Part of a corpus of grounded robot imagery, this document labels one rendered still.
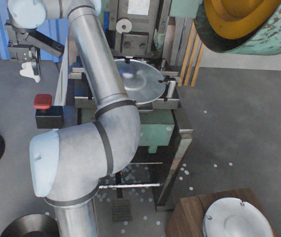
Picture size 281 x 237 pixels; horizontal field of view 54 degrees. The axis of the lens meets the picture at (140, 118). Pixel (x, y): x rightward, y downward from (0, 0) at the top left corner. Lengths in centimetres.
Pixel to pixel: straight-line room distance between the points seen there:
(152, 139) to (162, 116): 12
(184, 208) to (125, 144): 80
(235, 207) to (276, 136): 117
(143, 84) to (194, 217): 62
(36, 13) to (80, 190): 41
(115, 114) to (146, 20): 55
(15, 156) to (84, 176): 137
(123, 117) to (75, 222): 24
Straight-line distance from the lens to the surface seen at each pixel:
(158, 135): 122
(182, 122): 121
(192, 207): 132
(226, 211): 133
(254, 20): 96
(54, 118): 109
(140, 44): 106
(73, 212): 60
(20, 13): 72
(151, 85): 113
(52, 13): 75
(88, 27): 70
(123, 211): 146
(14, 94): 230
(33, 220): 160
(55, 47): 91
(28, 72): 98
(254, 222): 136
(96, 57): 65
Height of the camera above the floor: 146
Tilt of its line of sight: 44 degrees down
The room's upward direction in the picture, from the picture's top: 11 degrees clockwise
